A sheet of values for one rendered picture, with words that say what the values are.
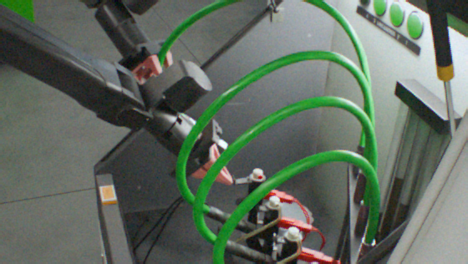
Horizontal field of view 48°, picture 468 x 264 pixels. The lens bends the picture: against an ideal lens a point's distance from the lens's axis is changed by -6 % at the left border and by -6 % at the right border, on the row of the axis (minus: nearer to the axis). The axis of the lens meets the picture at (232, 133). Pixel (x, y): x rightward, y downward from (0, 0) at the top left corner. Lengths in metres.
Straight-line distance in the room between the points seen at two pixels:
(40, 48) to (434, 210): 0.50
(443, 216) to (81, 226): 2.16
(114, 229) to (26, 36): 0.53
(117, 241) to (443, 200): 0.67
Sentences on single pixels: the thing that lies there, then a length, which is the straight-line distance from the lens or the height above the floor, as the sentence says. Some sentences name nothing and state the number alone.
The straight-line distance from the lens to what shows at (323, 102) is 0.73.
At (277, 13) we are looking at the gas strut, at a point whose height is 1.30.
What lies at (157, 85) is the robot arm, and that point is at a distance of 0.84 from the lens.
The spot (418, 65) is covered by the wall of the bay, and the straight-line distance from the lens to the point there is 1.00.
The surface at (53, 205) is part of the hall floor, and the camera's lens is 2.76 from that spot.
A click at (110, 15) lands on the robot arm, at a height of 1.35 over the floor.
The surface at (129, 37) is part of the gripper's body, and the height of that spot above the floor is 1.32.
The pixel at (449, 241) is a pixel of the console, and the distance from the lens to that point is 0.59.
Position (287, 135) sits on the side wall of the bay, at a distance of 1.34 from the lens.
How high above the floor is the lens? 1.67
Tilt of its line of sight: 30 degrees down
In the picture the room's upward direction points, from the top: 4 degrees clockwise
